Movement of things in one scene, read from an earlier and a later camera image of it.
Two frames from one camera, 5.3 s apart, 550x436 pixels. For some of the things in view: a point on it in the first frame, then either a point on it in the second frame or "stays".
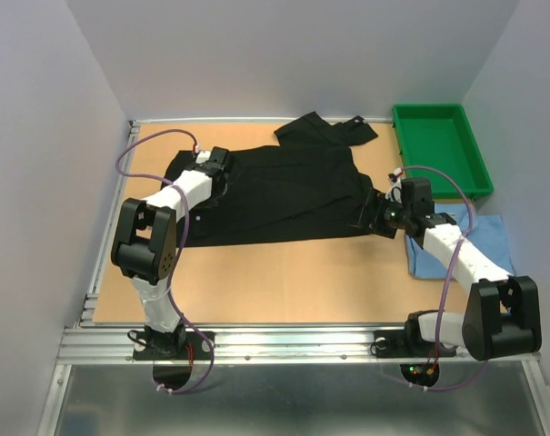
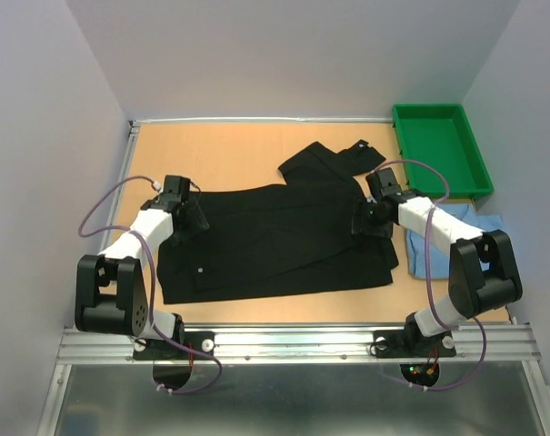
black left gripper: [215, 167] → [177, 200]
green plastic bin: [441, 137] stays
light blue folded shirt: [486, 231] stays
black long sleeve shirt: [305, 187] → [292, 236]
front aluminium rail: [114, 345] stays
